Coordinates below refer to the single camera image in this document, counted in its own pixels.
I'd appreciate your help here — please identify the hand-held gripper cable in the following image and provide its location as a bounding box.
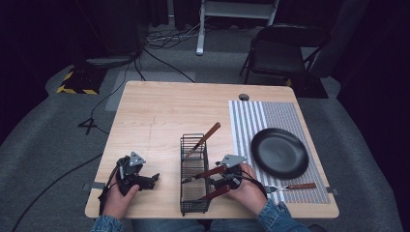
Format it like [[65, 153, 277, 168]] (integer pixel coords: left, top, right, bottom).
[[98, 162, 125, 217], [239, 169, 269, 199]]

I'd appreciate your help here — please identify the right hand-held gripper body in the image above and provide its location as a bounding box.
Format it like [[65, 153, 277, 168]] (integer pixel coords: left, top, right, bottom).
[[220, 154, 248, 191]]

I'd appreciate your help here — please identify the large black box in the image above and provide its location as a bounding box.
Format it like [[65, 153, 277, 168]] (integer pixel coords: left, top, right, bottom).
[[84, 0, 143, 67]]

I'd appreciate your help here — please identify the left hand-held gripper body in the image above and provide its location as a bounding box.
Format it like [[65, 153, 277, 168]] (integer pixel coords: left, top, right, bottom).
[[115, 151, 147, 197]]

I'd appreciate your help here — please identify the bundle of floor cables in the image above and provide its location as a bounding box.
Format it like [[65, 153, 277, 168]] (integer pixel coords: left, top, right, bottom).
[[142, 17, 209, 51]]

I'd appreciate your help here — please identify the striped grey placemat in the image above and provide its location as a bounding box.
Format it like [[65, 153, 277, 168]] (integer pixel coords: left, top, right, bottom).
[[228, 100, 332, 205]]

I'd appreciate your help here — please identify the person's right hand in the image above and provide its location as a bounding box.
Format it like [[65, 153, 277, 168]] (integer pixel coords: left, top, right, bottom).
[[226, 162, 269, 216]]

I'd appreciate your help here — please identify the yellow-black striped floor base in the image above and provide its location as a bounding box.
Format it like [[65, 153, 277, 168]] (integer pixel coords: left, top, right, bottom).
[[56, 65, 108, 96]]

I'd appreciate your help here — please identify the left hand-held gripper cable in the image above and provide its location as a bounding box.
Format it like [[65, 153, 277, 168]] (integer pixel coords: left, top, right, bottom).
[[98, 162, 125, 217]]

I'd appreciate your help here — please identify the black folding chair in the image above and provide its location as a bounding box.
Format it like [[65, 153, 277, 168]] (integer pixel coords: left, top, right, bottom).
[[239, 23, 332, 87]]

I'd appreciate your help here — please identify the black wire cutlery rack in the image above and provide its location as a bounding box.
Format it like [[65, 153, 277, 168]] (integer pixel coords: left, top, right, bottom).
[[179, 132, 213, 217]]

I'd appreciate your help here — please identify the white metal desk frame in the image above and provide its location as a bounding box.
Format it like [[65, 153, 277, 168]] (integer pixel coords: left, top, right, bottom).
[[195, 0, 280, 57]]

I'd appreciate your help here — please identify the thick black floor cable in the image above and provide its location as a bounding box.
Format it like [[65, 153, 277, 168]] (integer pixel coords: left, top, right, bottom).
[[12, 152, 104, 232]]

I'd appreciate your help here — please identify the wooden-handled fork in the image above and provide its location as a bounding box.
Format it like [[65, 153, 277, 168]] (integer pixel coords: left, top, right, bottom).
[[263, 182, 318, 194]]

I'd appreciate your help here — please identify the wooden-handled knife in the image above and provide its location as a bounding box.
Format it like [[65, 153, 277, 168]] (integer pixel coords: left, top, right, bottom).
[[184, 122, 222, 160]]

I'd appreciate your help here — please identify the person's left hand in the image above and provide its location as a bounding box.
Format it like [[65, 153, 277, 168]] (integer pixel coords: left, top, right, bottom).
[[102, 180, 140, 221]]

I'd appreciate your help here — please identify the black round plate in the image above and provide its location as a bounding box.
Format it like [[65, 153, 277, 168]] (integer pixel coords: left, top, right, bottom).
[[250, 127, 310, 181]]

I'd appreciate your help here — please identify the right hand-held gripper cable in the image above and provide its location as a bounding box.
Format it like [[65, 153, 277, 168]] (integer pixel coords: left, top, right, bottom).
[[239, 169, 269, 199]]

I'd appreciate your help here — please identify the thin black floor cable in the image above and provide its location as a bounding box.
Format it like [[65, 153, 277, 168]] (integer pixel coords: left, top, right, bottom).
[[90, 47, 144, 135]]

